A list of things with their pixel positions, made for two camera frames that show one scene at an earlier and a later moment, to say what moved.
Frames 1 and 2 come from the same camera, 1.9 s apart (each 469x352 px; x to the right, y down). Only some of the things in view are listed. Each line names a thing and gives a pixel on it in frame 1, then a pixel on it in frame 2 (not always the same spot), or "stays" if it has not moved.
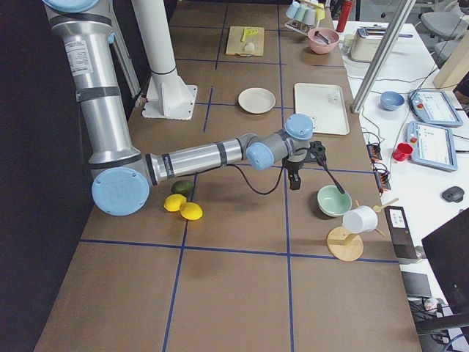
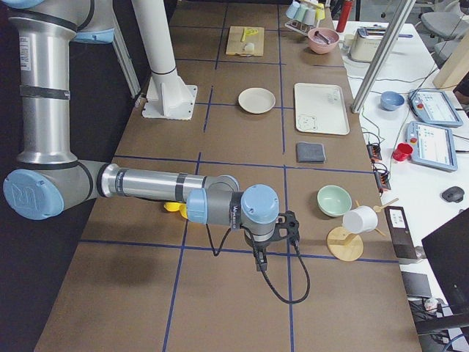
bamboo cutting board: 235,46 stays
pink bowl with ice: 323,40 stays
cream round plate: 256,100 stays
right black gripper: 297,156 to 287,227
